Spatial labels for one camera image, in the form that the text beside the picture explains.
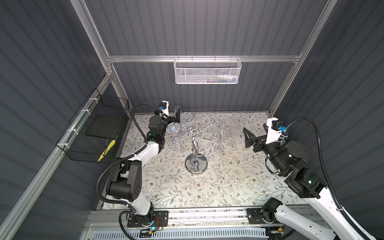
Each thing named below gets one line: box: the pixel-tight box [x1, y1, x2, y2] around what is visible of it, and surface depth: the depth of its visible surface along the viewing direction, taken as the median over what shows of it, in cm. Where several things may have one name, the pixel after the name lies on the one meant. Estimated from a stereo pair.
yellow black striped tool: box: [97, 139, 116, 163], surface depth 71 cm
